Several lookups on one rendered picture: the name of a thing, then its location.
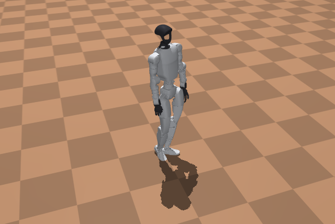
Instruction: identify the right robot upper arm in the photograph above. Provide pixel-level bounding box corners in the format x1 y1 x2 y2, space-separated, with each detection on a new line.
148 52 160 85

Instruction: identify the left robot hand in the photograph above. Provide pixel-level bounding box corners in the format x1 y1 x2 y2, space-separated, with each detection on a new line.
180 83 189 102

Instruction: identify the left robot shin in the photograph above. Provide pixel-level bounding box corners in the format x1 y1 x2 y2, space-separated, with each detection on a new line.
164 123 177 150

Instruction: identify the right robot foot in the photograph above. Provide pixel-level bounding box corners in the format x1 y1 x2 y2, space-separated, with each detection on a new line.
154 145 167 161

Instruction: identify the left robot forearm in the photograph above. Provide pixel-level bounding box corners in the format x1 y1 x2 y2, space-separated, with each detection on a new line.
178 68 187 87

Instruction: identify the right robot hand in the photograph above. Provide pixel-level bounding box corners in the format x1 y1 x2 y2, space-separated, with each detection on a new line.
154 99 163 116

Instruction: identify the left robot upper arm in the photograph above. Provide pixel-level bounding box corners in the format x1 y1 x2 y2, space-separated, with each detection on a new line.
173 43 186 71

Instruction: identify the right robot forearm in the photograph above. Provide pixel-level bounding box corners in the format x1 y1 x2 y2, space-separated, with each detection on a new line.
150 79 160 105

